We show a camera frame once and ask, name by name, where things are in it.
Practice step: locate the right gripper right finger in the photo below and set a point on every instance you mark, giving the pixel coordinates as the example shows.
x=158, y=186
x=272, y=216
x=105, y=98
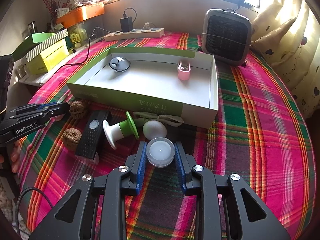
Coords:
x=184, y=163

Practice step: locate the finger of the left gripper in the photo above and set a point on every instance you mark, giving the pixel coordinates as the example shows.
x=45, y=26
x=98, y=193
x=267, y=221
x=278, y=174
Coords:
x=52, y=113
x=51, y=106

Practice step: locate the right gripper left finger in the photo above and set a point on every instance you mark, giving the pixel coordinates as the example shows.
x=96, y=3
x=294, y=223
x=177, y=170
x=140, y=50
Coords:
x=137, y=165

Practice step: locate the brown walnut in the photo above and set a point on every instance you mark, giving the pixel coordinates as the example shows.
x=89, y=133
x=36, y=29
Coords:
x=71, y=138
x=78, y=109

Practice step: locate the translucent round jar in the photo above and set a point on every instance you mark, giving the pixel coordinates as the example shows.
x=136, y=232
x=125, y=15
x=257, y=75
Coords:
x=160, y=152

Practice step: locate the green white suction holder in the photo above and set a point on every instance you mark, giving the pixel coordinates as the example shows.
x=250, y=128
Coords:
x=120, y=130

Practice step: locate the white egg-shaped light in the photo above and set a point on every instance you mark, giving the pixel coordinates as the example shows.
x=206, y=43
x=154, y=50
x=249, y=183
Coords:
x=154, y=129

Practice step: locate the black rectangular device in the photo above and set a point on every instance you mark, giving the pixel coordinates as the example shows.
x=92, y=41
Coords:
x=91, y=140

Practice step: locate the black white round gadget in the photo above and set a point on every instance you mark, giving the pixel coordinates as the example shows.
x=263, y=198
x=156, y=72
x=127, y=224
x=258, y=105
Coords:
x=119, y=64

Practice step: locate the pink clip holder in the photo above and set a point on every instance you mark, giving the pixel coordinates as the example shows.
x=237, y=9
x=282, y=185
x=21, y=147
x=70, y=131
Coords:
x=183, y=70
x=59, y=117

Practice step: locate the yellow green box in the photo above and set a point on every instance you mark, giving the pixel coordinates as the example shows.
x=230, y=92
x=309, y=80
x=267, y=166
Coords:
x=47, y=59

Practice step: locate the striped white box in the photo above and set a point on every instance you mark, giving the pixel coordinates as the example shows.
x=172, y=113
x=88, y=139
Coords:
x=48, y=46

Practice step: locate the green folded box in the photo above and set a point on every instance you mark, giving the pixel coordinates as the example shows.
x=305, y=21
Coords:
x=29, y=43

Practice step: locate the yellow green toy figure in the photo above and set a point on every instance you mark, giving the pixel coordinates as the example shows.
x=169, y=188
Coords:
x=78, y=37

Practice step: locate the green white cardboard box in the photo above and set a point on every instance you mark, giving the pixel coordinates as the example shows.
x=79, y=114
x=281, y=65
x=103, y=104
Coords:
x=151, y=83

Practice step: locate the orange shelf tray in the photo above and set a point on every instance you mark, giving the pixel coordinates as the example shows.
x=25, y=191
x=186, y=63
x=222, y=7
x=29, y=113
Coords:
x=81, y=14

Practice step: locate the black charger plug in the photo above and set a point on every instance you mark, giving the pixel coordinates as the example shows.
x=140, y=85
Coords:
x=126, y=24

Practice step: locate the white power strip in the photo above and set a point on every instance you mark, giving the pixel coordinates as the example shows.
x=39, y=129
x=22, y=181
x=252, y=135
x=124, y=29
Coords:
x=135, y=33

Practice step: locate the grey portable heater fan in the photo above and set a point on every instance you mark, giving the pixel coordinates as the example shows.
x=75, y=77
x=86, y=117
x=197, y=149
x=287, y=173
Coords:
x=226, y=35

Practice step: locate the cream heart-pattern curtain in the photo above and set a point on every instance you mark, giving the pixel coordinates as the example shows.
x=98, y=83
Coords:
x=286, y=34

